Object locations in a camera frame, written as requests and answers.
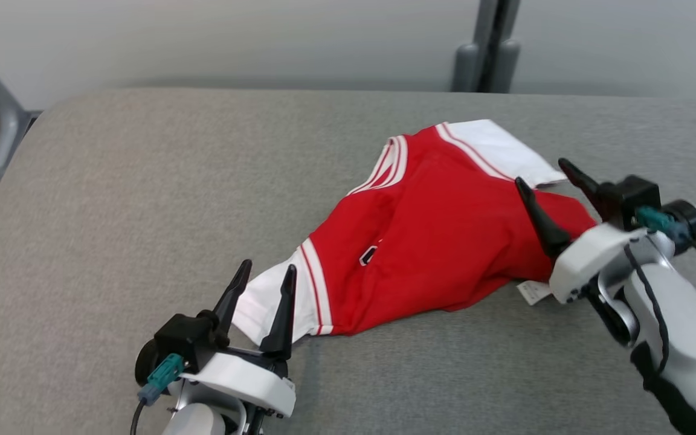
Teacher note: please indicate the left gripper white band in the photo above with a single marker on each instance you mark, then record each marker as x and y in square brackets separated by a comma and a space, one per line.
[245, 377]

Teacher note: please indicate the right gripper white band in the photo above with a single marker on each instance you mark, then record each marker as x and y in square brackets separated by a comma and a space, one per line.
[583, 254]

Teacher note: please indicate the red basketball jersey white sleeves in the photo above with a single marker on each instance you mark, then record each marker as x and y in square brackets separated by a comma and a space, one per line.
[444, 241]

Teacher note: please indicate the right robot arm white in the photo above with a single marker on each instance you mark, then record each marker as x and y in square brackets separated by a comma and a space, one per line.
[692, 326]

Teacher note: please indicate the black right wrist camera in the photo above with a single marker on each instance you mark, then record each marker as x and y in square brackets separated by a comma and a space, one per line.
[641, 190]

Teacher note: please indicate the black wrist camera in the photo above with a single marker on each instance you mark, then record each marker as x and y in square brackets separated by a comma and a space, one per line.
[641, 190]
[182, 335]

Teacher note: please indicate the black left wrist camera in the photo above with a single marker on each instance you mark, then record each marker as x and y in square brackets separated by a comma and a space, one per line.
[182, 335]

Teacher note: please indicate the grey partition post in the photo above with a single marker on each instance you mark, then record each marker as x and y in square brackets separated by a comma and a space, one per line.
[487, 48]

